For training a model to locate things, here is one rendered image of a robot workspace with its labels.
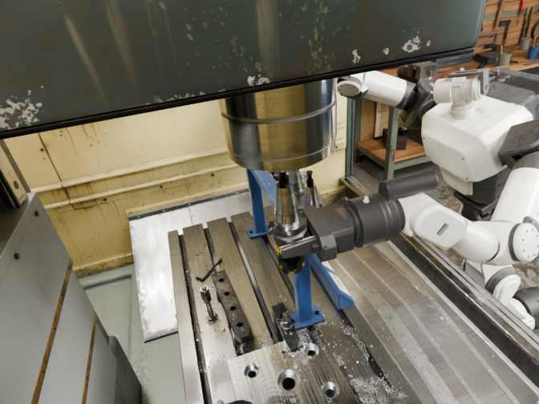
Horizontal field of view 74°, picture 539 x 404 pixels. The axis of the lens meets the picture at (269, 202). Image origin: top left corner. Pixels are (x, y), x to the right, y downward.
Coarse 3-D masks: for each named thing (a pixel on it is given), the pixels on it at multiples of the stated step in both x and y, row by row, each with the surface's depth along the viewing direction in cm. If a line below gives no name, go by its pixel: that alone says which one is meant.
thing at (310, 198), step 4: (304, 188) 84; (308, 188) 83; (312, 188) 83; (304, 192) 84; (308, 192) 83; (312, 192) 83; (316, 192) 84; (304, 196) 85; (308, 196) 84; (312, 196) 84; (316, 196) 84; (304, 200) 85; (308, 200) 84; (312, 200) 84; (316, 200) 85; (304, 204) 86; (308, 204) 85; (312, 204) 85; (316, 204) 85
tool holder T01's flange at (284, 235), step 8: (272, 216) 60; (272, 224) 60; (304, 224) 58; (272, 232) 60; (280, 232) 57; (288, 232) 57; (296, 232) 57; (304, 232) 59; (280, 240) 58; (288, 240) 57; (296, 240) 58
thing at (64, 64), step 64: (0, 0) 26; (64, 0) 27; (128, 0) 28; (192, 0) 29; (256, 0) 30; (320, 0) 32; (384, 0) 34; (448, 0) 36; (0, 64) 27; (64, 64) 29; (128, 64) 30; (192, 64) 31; (256, 64) 33; (320, 64) 35; (384, 64) 37; (0, 128) 30
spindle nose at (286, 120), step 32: (256, 96) 41; (288, 96) 40; (320, 96) 42; (224, 128) 47; (256, 128) 43; (288, 128) 42; (320, 128) 44; (256, 160) 46; (288, 160) 45; (320, 160) 47
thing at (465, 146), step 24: (504, 72) 104; (504, 96) 97; (528, 96) 93; (432, 120) 106; (456, 120) 100; (480, 120) 95; (504, 120) 91; (528, 120) 91; (432, 144) 108; (456, 144) 97; (480, 144) 92; (456, 168) 103; (480, 168) 96; (504, 168) 97; (480, 192) 106
